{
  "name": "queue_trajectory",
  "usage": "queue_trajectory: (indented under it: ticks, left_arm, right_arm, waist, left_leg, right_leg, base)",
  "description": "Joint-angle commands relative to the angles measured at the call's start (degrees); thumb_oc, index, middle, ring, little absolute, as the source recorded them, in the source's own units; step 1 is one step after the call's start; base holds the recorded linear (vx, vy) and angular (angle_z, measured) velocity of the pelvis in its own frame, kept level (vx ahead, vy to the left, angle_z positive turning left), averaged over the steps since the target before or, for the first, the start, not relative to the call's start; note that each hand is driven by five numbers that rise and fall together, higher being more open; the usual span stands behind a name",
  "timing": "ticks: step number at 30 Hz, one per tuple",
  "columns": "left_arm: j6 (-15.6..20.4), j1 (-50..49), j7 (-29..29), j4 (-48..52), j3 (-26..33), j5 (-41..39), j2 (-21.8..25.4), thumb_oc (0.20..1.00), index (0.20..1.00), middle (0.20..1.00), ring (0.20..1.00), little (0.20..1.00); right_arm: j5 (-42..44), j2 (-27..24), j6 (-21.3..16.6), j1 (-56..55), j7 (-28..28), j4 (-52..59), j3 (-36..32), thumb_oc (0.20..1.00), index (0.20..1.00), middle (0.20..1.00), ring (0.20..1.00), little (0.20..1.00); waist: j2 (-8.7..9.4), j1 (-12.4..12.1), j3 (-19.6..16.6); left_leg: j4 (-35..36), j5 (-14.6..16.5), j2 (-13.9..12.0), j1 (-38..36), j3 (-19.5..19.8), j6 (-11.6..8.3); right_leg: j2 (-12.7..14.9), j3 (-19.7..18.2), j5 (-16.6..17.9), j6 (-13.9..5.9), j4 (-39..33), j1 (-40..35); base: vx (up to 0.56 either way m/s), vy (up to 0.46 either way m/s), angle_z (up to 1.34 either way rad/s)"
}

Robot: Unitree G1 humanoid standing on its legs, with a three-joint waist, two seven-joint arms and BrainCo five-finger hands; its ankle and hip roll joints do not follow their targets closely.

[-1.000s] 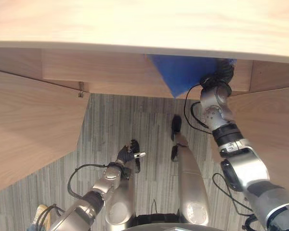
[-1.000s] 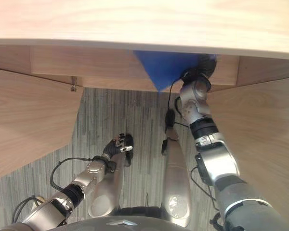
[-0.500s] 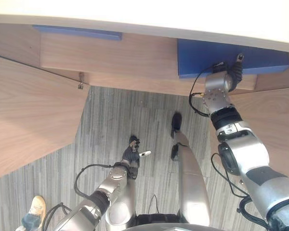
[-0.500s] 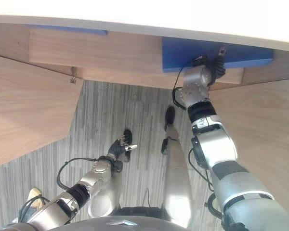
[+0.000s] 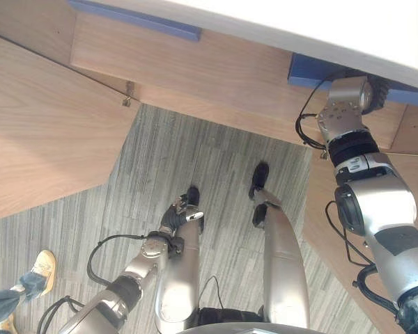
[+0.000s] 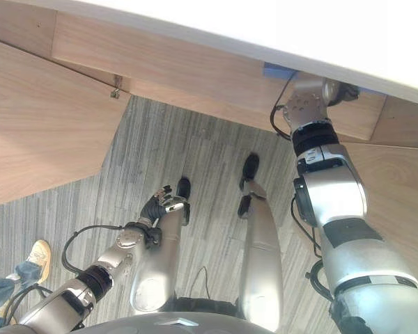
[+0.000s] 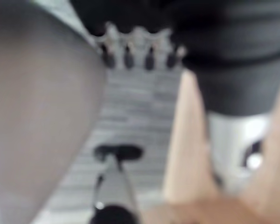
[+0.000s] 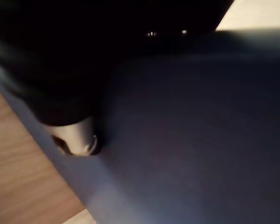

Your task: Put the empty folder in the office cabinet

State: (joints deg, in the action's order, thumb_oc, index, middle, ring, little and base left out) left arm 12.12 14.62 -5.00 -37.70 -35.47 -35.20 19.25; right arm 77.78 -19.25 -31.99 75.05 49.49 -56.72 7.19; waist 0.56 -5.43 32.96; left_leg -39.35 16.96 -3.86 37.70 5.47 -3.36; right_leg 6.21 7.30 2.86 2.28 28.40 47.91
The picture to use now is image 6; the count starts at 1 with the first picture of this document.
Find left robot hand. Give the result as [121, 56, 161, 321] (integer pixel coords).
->
[141, 185, 189, 221]

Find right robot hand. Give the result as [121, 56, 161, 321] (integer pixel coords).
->
[320, 77, 360, 106]

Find wooden cabinet door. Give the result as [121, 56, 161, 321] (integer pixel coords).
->
[0, 37, 131, 209]
[336, 141, 418, 285]

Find wooden office cabinet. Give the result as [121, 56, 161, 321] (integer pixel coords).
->
[0, 0, 418, 151]

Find left dark robot foot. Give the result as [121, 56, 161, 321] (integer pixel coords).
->
[176, 177, 192, 199]

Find dark robot foot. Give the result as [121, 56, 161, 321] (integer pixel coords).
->
[240, 153, 261, 191]
[176, 177, 192, 199]

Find left silver robot leg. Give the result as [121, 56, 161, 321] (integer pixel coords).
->
[130, 201, 192, 317]

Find silver robot leg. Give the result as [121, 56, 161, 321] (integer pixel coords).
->
[237, 180, 286, 333]
[130, 201, 192, 317]

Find right dark robot foot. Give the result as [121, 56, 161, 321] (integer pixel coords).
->
[240, 153, 261, 191]

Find silver robot torso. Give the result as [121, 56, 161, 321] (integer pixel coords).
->
[78, 295, 278, 334]

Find right silver robot leg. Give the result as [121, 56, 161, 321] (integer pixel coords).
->
[237, 180, 286, 333]

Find person's shoe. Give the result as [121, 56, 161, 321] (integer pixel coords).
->
[26, 239, 53, 285]

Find person's leg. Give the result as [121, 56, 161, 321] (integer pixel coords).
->
[0, 260, 39, 319]

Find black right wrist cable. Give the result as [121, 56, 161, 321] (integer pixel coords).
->
[269, 80, 294, 141]

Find thin black cable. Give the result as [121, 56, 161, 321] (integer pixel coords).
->
[189, 266, 210, 301]

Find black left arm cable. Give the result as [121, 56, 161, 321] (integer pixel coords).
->
[61, 225, 126, 278]

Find black right elbow cable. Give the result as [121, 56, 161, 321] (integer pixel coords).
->
[290, 196, 323, 260]

